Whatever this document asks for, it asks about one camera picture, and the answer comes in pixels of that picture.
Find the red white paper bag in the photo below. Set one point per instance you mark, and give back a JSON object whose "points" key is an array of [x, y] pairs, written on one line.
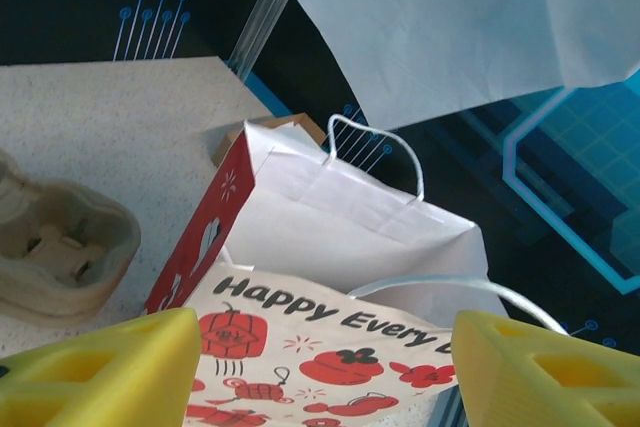
{"points": [[325, 227]]}

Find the pulp cup carrier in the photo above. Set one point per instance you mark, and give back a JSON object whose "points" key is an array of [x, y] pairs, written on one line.
{"points": [[60, 227], [55, 314]]}

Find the aluminium frame post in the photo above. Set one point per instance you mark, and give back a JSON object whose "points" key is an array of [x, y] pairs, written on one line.
{"points": [[260, 32]]}

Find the single white napkin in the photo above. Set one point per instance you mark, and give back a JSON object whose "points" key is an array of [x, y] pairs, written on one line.
{"points": [[450, 22]]}

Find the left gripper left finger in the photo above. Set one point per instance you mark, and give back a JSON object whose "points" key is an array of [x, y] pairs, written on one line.
{"points": [[100, 382]]}

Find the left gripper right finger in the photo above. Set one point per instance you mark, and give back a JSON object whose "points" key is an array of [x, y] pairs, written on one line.
{"points": [[550, 382]]}

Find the brown cardboard napkin tray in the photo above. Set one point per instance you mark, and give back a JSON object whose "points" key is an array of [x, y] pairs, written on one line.
{"points": [[227, 144]]}

